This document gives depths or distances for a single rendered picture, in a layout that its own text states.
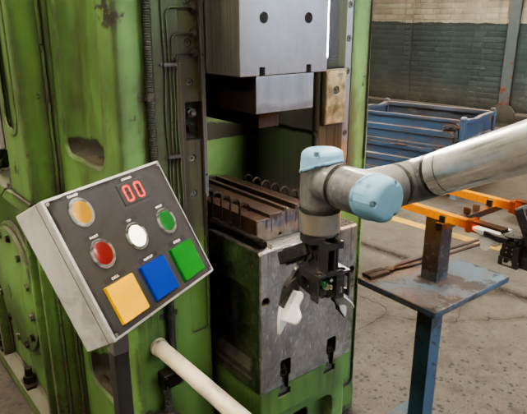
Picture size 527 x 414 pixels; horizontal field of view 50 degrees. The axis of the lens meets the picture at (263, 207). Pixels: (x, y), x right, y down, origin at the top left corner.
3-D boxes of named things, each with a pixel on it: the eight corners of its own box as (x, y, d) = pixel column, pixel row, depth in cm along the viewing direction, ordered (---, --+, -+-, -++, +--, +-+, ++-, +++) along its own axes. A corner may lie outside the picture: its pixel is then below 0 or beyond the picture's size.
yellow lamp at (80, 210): (98, 223, 105) (95, 200, 104) (73, 228, 102) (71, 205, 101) (91, 218, 107) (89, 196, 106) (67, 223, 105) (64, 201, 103)
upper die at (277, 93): (312, 107, 156) (313, 72, 153) (256, 114, 145) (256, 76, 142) (224, 93, 187) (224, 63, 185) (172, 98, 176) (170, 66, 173)
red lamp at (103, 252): (119, 263, 106) (117, 241, 104) (95, 269, 103) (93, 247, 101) (112, 258, 108) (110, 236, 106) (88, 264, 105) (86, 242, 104)
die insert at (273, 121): (279, 125, 163) (279, 104, 162) (258, 128, 159) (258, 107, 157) (219, 112, 186) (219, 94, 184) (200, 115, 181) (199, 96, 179)
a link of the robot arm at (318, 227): (291, 207, 103) (328, 200, 106) (290, 230, 104) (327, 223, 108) (314, 218, 96) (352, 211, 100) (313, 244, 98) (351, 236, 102)
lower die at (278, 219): (309, 227, 168) (310, 200, 165) (256, 243, 156) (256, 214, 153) (227, 195, 199) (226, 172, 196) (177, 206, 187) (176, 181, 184)
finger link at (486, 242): (464, 246, 154) (496, 256, 147) (467, 225, 152) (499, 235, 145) (470, 243, 155) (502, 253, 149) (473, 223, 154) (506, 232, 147)
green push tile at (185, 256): (205, 267, 125) (190, 237, 125) (186, 281, 119) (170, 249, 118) (199, 270, 126) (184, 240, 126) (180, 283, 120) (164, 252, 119)
